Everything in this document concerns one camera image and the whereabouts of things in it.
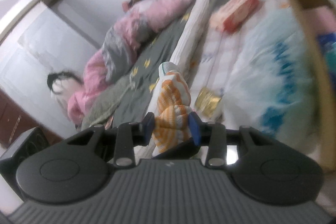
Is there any grey duvet with yellow print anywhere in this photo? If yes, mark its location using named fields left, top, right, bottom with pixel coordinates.
left=108, top=10, right=193, bottom=132

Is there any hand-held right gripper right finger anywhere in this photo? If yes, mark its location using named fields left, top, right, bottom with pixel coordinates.
left=188, top=111, right=275, bottom=169

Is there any pink wet wipes pack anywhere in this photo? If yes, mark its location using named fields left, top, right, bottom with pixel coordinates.
left=210, top=0, right=260, bottom=33

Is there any large cardboard box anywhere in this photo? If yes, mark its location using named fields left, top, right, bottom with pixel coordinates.
left=282, top=0, right=336, bottom=172

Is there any white fluffy blanket roll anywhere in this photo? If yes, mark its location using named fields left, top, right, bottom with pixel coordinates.
left=134, top=0, right=223, bottom=159

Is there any brown wooden cabinet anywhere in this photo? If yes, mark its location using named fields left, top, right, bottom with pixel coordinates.
left=0, top=93, right=61, bottom=151

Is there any white plastic bag blue print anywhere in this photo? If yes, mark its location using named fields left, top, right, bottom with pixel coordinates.
left=220, top=6, right=323, bottom=159

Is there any white bag black strap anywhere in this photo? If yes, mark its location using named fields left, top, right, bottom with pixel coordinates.
left=47, top=70, right=84, bottom=119

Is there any white wardrobe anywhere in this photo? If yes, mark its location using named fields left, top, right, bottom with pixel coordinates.
left=0, top=0, right=105, bottom=140

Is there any pink and grey quilt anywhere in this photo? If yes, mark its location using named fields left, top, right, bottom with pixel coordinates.
left=67, top=0, right=195, bottom=122

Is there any checked printed bed sheet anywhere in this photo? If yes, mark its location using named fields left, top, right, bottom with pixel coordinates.
left=189, top=0, right=294, bottom=130

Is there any black speaker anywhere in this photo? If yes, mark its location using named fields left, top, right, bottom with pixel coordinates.
left=0, top=127, right=51, bottom=188

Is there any gold foil packet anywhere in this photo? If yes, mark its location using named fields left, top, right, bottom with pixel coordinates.
left=194, top=87, right=222, bottom=119

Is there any blue white soft pack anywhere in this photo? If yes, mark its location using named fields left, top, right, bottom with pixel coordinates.
left=316, top=32, right=336, bottom=83

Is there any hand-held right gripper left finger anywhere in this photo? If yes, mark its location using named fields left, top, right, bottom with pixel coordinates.
left=66, top=112, right=156, bottom=167

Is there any orange striped towel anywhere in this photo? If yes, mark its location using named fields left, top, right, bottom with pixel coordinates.
left=152, top=62, right=192, bottom=157

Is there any pink bubble pad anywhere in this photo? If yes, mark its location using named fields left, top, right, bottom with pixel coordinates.
left=304, top=7, right=336, bottom=36

